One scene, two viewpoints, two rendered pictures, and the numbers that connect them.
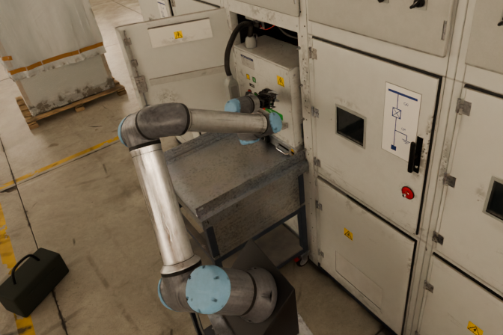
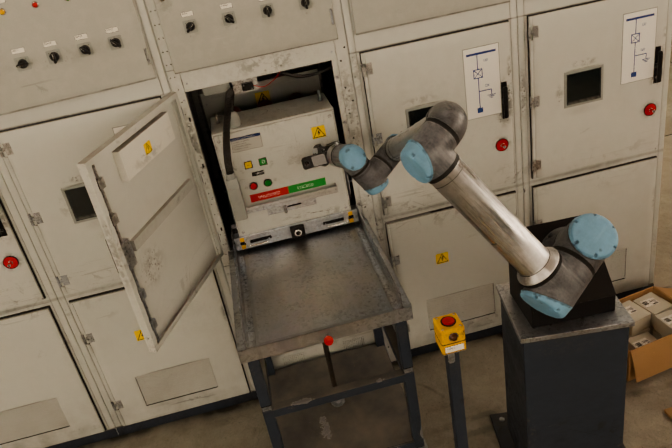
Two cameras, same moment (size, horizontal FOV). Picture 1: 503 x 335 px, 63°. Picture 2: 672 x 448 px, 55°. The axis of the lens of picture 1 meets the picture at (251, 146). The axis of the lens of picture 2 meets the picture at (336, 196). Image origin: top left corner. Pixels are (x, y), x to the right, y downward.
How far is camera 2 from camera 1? 2.20 m
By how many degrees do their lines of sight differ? 56
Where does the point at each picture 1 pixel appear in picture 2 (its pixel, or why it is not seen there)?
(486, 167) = (558, 69)
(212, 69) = (183, 190)
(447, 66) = (509, 9)
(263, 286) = not seen: hidden behind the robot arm
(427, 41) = not seen: outside the picture
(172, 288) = (568, 275)
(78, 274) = not seen: outside the picture
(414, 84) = (490, 37)
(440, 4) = not seen: outside the picture
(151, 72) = (129, 228)
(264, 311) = not seen: hidden behind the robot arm
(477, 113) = (544, 30)
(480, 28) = not seen: outside the picture
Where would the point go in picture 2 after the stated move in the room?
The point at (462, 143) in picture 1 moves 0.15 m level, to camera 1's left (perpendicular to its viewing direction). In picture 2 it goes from (538, 63) to (535, 75)
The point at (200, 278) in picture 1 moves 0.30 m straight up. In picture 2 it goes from (586, 229) to (588, 139)
